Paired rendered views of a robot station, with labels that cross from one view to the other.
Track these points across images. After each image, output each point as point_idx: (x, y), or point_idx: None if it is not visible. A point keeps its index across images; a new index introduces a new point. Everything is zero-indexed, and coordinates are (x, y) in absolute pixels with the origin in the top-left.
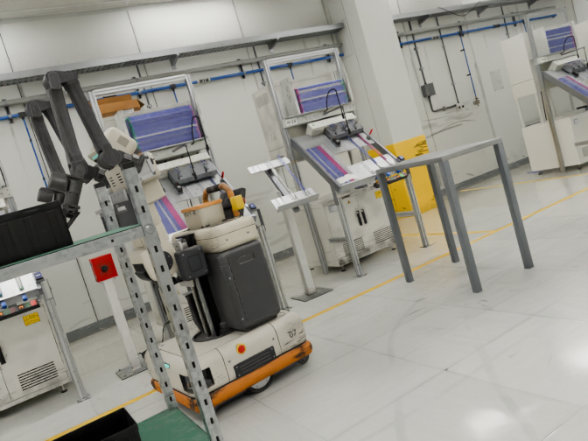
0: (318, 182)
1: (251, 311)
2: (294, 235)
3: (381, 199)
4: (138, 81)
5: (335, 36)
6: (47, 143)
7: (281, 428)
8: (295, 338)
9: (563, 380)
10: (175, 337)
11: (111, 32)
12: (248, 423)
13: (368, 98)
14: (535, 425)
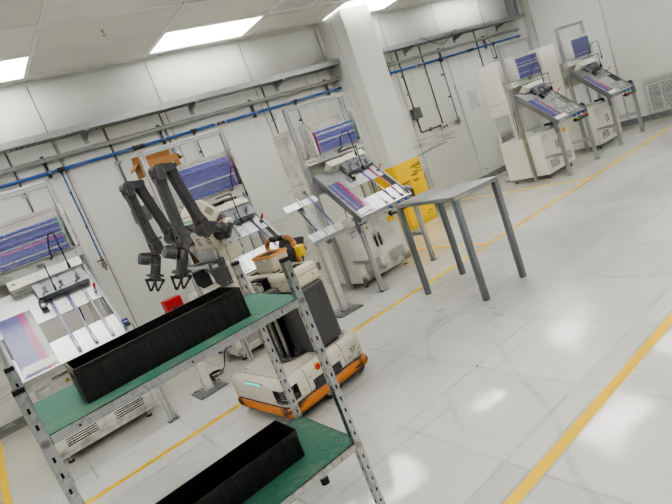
0: (328, 206)
1: (321, 336)
2: (327, 263)
3: (393, 222)
4: (162, 129)
5: (332, 71)
6: (142, 216)
7: (362, 422)
8: (355, 352)
9: (562, 365)
10: (253, 361)
11: (132, 85)
12: (334, 421)
13: (367, 127)
14: (548, 399)
